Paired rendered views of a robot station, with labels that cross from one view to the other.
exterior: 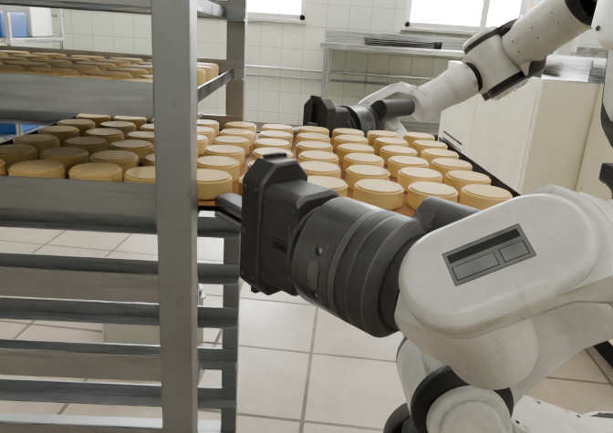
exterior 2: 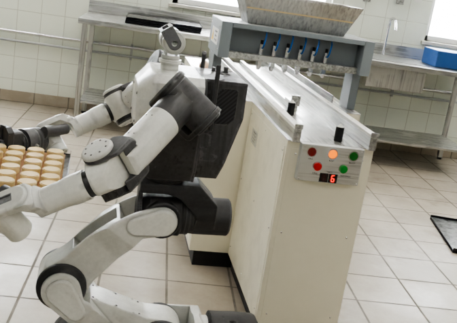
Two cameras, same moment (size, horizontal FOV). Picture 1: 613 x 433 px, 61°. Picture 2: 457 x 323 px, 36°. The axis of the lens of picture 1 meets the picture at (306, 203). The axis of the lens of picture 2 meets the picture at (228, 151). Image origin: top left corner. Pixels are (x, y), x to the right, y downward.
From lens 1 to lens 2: 140 cm
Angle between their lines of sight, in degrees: 11
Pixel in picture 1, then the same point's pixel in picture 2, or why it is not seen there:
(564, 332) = (108, 249)
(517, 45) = (127, 98)
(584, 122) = (243, 129)
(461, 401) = (55, 279)
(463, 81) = (100, 115)
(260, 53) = (18, 17)
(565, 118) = not seen: hidden behind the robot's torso
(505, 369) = (14, 233)
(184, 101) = not seen: outside the picture
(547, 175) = not seen: hidden behind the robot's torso
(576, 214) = (22, 190)
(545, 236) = (14, 196)
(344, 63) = (109, 35)
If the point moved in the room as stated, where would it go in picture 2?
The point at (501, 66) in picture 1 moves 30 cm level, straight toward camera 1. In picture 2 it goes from (120, 109) to (87, 125)
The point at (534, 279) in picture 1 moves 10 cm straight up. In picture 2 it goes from (9, 205) to (11, 162)
